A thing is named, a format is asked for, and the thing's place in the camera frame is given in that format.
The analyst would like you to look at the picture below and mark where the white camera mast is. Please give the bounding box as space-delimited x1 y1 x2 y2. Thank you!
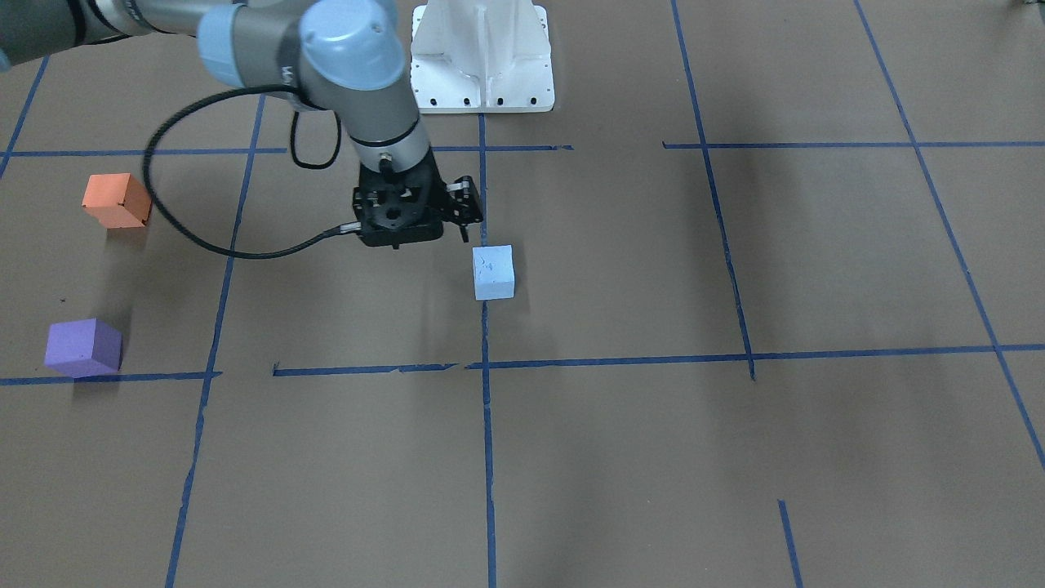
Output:
410 1 556 114

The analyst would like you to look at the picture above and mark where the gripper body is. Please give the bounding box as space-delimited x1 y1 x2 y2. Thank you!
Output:
359 150 447 215

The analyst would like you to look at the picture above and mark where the blue foam block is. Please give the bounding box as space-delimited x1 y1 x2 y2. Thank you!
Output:
473 245 516 301

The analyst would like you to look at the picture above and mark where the orange foam block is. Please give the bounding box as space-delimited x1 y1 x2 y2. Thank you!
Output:
82 172 153 229

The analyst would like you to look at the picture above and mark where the purple foam block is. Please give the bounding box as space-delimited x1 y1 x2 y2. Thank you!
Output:
42 317 122 379

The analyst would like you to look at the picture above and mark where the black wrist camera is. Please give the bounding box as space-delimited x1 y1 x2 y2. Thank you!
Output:
351 187 444 248

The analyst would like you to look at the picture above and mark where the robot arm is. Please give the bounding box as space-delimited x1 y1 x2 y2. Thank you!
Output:
1 1 484 258

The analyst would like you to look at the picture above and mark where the brown paper table cover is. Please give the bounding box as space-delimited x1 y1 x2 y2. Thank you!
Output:
1 1 1044 587

